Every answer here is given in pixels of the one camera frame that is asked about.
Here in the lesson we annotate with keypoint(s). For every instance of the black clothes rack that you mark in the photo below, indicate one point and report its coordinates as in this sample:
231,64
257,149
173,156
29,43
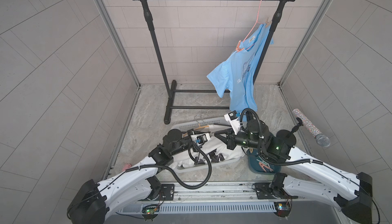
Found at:
174,55

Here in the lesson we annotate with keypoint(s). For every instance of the white t-shirt black print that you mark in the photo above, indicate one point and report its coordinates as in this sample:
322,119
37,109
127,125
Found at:
216,151

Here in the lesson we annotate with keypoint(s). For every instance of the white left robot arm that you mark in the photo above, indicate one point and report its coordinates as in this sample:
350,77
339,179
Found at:
95,202

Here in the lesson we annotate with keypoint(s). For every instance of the teal clothespin tray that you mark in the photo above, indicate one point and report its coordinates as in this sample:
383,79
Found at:
260,166

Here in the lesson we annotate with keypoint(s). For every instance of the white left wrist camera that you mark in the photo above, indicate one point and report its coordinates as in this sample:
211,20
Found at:
200,139

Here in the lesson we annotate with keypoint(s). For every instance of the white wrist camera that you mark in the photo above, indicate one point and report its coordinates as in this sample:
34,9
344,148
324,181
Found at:
233,119
200,139

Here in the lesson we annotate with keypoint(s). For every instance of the pink clothespin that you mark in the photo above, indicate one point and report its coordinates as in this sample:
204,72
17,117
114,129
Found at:
239,46

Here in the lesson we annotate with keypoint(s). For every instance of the orange plastic hanger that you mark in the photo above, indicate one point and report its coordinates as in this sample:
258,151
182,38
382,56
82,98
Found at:
202,128

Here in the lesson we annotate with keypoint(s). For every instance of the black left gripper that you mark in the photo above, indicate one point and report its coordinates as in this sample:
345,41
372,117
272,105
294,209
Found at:
189,132

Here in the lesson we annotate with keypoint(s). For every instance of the beige clothespin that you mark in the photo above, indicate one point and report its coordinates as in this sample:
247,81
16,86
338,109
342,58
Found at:
267,23

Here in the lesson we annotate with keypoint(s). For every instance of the glitter microphone on stand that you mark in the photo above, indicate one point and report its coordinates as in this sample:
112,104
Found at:
306,129

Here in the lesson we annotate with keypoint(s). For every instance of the light blue t-shirt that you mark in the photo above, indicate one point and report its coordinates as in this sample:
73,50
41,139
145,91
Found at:
237,72

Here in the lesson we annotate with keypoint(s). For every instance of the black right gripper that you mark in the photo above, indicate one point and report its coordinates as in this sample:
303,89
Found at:
230,140

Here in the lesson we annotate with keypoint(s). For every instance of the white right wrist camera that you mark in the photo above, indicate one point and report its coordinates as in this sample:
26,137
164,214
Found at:
233,119

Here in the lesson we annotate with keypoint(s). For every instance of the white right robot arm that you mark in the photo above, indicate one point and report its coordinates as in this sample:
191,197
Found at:
352,194

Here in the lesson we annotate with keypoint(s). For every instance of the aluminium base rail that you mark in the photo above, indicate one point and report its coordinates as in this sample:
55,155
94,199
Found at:
217,197

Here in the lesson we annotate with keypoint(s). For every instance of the pink object on floor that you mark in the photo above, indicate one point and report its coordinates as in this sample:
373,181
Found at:
126,167

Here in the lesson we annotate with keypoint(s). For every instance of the white laundry basket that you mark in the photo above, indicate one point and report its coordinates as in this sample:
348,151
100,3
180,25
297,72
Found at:
216,124

